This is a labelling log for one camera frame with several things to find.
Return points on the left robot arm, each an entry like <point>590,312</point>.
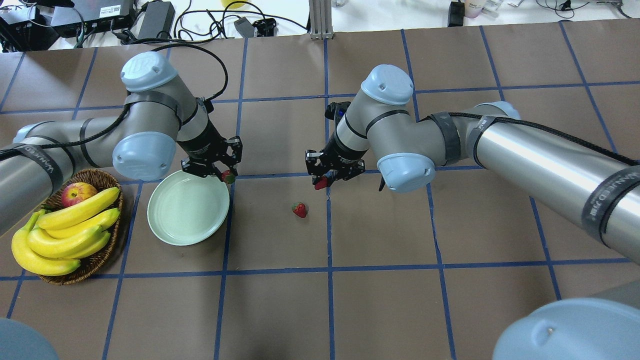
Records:
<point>159,114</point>

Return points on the yellow banana bunch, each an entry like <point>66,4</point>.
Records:
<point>51,243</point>

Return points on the small black plug adapter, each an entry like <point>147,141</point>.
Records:
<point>245,28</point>

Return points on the black network box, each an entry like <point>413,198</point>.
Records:
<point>93,15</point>

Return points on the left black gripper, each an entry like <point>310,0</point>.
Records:
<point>201,144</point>

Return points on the brown wicker basket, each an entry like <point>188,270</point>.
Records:
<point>92,263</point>

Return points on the paper cup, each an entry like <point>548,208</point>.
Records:
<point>473,8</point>

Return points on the aluminium frame post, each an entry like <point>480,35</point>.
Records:
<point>320,19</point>

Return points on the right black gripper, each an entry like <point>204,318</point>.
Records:
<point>341,152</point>

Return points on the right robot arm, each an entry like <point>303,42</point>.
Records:
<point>593,188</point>

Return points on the strawberry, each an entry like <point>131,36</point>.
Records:
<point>299,209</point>
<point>321,183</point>

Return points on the red yellow apple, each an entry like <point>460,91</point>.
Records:
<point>77,192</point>

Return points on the black power adapter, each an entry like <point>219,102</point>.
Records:
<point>158,18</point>

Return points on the light green plate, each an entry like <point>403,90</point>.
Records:
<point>184,209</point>

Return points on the strawberry plate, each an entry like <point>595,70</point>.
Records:
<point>228,177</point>

